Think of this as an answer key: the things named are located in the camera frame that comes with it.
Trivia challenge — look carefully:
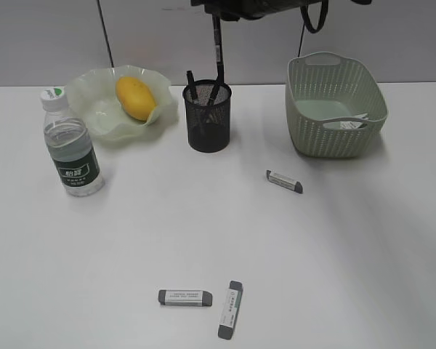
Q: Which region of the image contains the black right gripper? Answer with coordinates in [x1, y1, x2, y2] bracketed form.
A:
[190, 0, 309, 20]

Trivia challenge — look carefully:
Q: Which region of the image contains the black marker pen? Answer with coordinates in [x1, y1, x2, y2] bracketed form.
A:
[212, 15, 225, 82]
[186, 70, 206, 137]
[199, 78, 221, 125]

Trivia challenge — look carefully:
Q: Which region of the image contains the yellow mango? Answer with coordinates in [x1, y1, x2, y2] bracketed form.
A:
[116, 76, 156, 122]

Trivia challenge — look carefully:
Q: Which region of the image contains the waste paper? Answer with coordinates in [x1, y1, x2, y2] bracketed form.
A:
[339, 113, 369, 129]

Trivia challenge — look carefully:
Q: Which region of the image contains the clear water bottle green label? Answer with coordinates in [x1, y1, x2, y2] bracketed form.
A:
[40, 87, 105, 197]

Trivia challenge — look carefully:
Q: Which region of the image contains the grey white eraser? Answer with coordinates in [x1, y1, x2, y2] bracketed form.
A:
[158, 289, 213, 307]
[266, 170, 303, 194]
[217, 281, 243, 340]

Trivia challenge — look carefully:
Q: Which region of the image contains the black mesh pen holder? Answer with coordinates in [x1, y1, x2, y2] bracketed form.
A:
[182, 79, 232, 153]

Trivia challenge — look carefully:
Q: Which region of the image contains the pale green woven plastic basket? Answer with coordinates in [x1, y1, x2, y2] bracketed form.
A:
[285, 52, 388, 159]

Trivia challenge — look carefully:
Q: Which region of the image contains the pale green wavy plate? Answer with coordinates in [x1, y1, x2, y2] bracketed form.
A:
[65, 65, 176, 143]

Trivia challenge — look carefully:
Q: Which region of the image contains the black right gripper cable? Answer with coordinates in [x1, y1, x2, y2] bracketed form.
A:
[299, 0, 330, 35]

